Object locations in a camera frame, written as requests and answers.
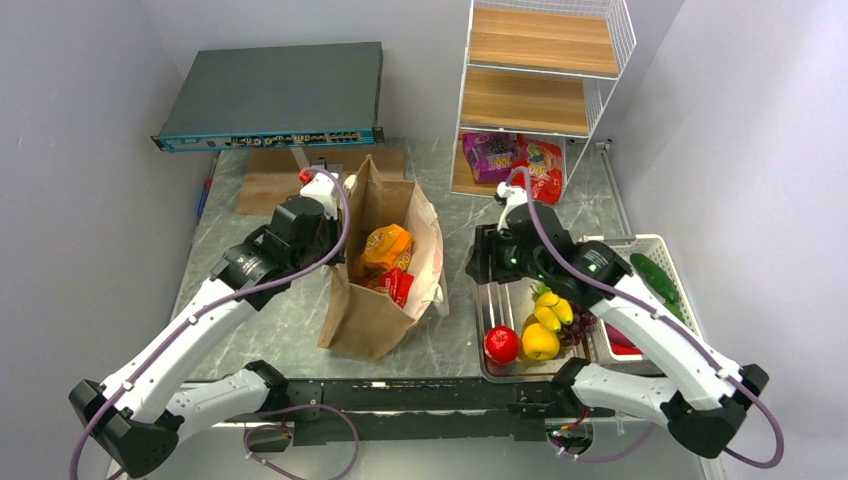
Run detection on green cucumber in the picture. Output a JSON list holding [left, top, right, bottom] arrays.
[[629, 253, 681, 305]]

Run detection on red chili pepper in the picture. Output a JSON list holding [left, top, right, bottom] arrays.
[[610, 343, 642, 356]]

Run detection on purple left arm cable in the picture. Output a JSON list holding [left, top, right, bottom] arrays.
[[68, 168, 362, 480]]

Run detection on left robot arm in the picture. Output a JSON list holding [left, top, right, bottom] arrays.
[[69, 193, 350, 479]]

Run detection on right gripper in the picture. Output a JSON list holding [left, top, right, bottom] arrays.
[[466, 222, 549, 283]]

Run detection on white wire shelf rack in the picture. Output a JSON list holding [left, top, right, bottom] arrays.
[[449, 0, 638, 201]]

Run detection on white plastic basket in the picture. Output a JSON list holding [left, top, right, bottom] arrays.
[[580, 234, 703, 374]]

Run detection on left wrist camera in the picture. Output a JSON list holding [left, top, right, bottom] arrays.
[[298, 169, 340, 220]]

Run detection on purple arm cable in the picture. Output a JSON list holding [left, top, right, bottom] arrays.
[[504, 165, 786, 470], [68, 168, 362, 480]]

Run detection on purple eggplant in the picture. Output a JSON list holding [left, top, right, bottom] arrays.
[[605, 324, 634, 348]]

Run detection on orange snack bag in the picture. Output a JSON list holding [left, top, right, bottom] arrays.
[[353, 224, 414, 279]]

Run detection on red apple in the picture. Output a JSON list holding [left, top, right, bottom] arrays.
[[483, 326, 521, 365]]

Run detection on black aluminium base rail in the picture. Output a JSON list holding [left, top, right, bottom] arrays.
[[105, 377, 704, 480]]

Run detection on purple snack bag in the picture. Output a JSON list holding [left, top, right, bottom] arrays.
[[461, 133, 516, 184]]

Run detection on yellow banana bunch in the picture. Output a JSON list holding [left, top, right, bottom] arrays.
[[533, 291, 574, 333]]

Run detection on purple grapes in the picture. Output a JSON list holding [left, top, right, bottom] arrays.
[[558, 304, 597, 349]]

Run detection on stainless steel tray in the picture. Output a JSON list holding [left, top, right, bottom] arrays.
[[474, 256, 593, 384]]

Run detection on metal switch stand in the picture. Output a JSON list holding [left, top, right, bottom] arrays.
[[290, 147, 344, 175]]

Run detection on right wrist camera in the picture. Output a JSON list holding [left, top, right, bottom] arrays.
[[494, 182, 528, 230]]

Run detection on grey network switch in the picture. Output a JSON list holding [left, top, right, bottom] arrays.
[[151, 41, 384, 153]]

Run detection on wooden base board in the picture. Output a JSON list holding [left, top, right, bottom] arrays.
[[236, 146, 406, 215]]

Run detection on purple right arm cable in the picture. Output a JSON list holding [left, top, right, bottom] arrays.
[[504, 165, 786, 470]]

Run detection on red snack bag shelf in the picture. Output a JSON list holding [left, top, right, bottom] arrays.
[[365, 268, 415, 308], [512, 134, 565, 205]]

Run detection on yellow lemon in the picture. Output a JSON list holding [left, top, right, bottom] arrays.
[[521, 323, 560, 361]]

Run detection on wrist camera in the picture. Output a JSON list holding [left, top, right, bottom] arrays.
[[494, 182, 528, 230], [298, 169, 340, 220]]

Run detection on brown burlap grocery bag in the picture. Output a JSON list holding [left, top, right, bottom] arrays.
[[317, 155, 449, 361]]

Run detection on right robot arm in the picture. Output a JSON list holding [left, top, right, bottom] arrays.
[[465, 202, 769, 458]]

